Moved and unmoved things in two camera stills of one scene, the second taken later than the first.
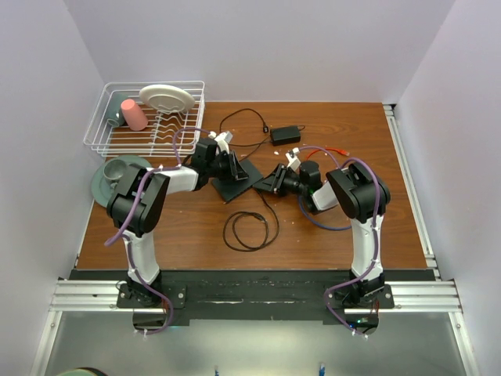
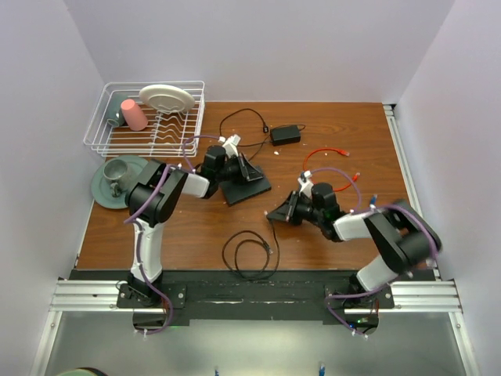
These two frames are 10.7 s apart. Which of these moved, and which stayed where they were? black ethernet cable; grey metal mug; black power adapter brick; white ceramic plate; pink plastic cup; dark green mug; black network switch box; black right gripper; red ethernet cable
Moved: black network switch box; black right gripper; black ethernet cable
Stayed: pink plastic cup; white ceramic plate; dark green mug; red ethernet cable; black power adapter brick; grey metal mug
